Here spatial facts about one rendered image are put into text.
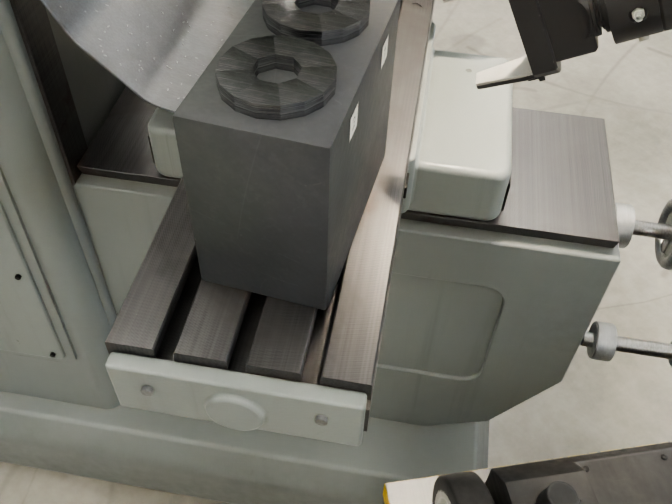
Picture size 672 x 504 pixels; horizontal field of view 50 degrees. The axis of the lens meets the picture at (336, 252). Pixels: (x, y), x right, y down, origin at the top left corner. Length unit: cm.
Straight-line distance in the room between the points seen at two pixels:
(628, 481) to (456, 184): 44
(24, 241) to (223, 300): 58
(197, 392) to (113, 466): 94
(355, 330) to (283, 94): 22
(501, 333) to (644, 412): 72
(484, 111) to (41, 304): 77
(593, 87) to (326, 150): 226
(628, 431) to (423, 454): 56
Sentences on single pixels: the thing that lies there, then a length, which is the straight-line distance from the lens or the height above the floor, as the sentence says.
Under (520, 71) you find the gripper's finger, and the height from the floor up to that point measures 105.
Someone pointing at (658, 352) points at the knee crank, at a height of 55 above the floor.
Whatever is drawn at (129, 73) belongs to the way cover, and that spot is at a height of 94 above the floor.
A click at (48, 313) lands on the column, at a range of 131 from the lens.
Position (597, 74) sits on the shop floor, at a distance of 279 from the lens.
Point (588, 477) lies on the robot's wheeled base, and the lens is 102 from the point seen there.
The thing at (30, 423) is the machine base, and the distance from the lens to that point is 157.
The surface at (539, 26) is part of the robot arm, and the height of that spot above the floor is 111.
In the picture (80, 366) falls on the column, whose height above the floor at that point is 32.
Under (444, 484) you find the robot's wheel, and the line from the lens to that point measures 101.
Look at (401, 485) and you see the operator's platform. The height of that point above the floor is 40.
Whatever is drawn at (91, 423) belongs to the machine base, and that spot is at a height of 20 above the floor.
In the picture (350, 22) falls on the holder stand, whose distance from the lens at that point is 60.
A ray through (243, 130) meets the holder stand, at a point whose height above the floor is 115.
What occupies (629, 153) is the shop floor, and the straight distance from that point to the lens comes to 247.
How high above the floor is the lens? 147
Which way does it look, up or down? 48 degrees down
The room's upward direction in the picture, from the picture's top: 2 degrees clockwise
